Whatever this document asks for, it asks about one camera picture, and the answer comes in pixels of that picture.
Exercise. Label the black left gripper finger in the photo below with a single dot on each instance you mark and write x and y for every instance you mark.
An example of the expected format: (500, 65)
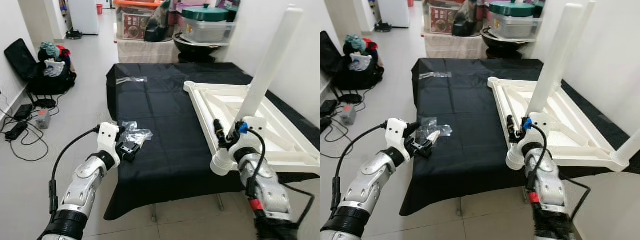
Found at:
(137, 149)
(120, 129)
(432, 137)
(413, 128)

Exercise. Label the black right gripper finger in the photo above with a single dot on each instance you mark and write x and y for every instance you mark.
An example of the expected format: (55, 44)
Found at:
(511, 125)
(219, 130)

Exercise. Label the clear tape patch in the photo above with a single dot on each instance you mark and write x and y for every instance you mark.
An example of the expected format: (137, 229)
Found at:
(135, 129)
(445, 131)

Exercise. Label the white plastic table leg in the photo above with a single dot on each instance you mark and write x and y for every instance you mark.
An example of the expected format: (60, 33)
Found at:
(629, 150)
(205, 115)
(505, 112)
(555, 60)
(582, 30)
(270, 65)

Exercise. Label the white plastic table top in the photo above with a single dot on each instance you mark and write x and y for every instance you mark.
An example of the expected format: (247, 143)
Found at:
(225, 100)
(520, 97)

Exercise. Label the black plastic sheet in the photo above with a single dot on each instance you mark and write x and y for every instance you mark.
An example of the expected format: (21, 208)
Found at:
(165, 125)
(465, 125)

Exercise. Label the clear plastic wrap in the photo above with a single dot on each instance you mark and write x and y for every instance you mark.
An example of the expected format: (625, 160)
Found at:
(131, 80)
(435, 75)

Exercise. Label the grey metal table leg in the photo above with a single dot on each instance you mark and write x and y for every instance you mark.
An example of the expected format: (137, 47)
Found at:
(220, 201)
(154, 212)
(459, 206)

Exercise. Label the grey electrical box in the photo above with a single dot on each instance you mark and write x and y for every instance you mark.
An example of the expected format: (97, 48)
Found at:
(43, 119)
(348, 115)

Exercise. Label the black router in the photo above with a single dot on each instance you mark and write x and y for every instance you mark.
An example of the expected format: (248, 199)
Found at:
(45, 103)
(351, 98)

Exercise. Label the beige cloth covered table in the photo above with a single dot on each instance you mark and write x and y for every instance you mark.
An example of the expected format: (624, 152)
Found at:
(147, 51)
(455, 46)

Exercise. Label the white plastic bag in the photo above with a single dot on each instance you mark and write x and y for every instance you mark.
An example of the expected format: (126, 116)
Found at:
(361, 63)
(54, 69)

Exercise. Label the black wok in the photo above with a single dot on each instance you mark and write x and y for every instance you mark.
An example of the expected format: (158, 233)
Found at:
(182, 45)
(490, 40)

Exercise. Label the black power adapter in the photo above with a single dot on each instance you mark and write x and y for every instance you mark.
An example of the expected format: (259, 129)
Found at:
(327, 107)
(23, 112)

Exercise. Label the black power strip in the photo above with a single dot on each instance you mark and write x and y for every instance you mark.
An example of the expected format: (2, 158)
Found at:
(325, 124)
(15, 131)

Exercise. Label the clear plastic container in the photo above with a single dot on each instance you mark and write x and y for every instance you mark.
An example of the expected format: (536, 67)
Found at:
(515, 26)
(207, 31)

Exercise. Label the black mop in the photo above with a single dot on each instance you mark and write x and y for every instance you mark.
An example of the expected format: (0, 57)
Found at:
(383, 28)
(74, 35)

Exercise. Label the red printed cardboard box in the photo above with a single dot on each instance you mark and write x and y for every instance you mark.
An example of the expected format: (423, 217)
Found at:
(444, 20)
(136, 26)

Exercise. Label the black suitcase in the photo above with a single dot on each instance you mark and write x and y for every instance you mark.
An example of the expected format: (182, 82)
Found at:
(20, 60)
(332, 55)

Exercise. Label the green lidded pot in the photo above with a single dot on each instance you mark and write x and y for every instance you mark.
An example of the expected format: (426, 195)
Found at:
(512, 8)
(205, 14)

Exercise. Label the white cabinet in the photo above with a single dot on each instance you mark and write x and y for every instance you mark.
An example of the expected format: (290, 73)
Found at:
(82, 15)
(393, 12)

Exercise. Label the orange plastic lid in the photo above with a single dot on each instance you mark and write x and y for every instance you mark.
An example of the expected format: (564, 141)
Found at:
(137, 3)

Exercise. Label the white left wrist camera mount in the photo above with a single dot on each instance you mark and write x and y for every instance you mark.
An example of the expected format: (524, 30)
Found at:
(107, 137)
(396, 132)

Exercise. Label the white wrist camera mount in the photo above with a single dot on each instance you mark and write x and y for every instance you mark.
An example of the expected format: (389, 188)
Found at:
(107, 137)
(252, 127)
(396, 132)
(537, 122)

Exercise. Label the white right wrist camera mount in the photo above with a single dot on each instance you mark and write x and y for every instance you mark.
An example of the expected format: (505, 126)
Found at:
(537, 122)
(252, 127)

